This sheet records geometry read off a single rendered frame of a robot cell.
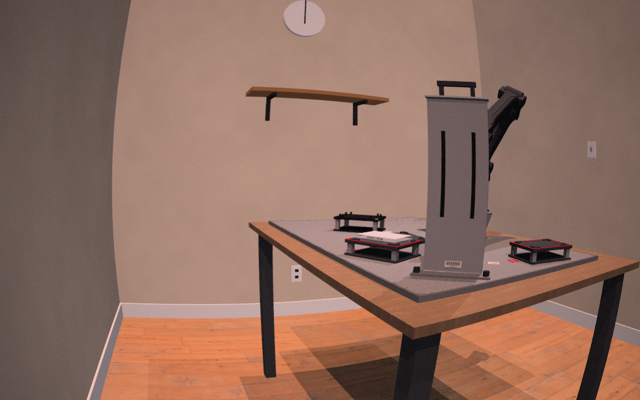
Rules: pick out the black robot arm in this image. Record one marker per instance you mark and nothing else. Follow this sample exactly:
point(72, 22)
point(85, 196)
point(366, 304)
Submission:
point(502, 114)

